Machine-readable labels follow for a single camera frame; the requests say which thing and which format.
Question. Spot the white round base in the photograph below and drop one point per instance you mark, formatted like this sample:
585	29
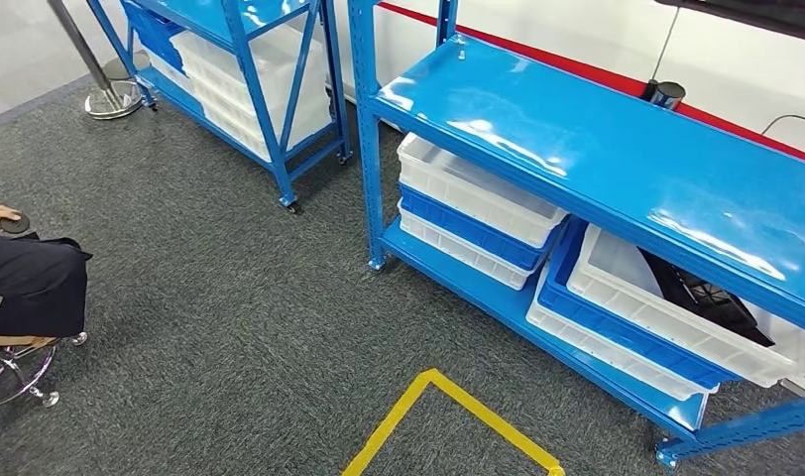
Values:
123	66

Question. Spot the blue metal shelf rack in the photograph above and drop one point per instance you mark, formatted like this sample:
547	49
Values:
606	164
264	98

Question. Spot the black cylindrical post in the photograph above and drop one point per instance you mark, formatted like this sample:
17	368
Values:
665	95

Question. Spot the chrome stanchion post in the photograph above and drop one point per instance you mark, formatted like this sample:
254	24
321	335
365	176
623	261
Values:
107	92

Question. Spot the black trim part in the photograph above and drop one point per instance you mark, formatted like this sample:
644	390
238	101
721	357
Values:
704	299

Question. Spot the person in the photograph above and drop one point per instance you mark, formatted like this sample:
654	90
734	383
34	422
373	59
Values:
34	282

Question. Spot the yellow floor tape square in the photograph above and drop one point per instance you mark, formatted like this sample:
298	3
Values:
442	394

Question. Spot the grey handheld controller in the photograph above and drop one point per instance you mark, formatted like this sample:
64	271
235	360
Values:
13	225

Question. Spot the black stool with chrome base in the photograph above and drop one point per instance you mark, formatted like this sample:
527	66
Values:
21	368

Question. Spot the white car with red stripe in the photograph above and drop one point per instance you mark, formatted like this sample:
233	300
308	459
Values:
573	39

